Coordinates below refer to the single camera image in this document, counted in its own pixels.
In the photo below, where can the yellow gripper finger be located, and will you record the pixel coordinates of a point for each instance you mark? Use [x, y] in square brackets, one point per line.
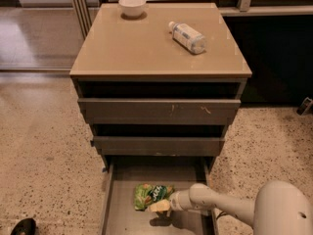
[160, 206]

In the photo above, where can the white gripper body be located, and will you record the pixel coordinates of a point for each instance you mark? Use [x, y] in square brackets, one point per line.
[176, 200]

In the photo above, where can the green rice chip bag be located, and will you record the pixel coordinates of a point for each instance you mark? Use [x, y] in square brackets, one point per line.
[147, 194]

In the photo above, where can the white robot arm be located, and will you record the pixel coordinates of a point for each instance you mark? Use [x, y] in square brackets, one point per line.
[278, 209]

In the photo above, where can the grey open bottom drawer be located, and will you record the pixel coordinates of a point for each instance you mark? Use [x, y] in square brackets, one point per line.
[120, 217]

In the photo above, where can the grey middle drawer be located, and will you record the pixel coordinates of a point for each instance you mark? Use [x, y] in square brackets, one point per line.
[159, 146]

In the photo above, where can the grey drawer cabinet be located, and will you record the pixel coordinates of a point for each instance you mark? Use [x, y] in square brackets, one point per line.
[124, 58]

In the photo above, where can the grey top drawer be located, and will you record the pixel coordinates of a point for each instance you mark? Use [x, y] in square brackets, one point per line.
[159, 111]

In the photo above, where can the black object on floor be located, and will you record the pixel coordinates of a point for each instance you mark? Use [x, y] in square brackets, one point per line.
[26, 226]

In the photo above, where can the small dark floor object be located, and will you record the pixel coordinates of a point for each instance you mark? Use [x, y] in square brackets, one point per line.
[305, 106]

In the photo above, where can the clear plastic water bottle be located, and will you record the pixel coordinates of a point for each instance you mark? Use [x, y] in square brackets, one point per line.
[188, 37]

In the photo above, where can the white bowl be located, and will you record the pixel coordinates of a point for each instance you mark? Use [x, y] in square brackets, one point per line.
[132, 8]

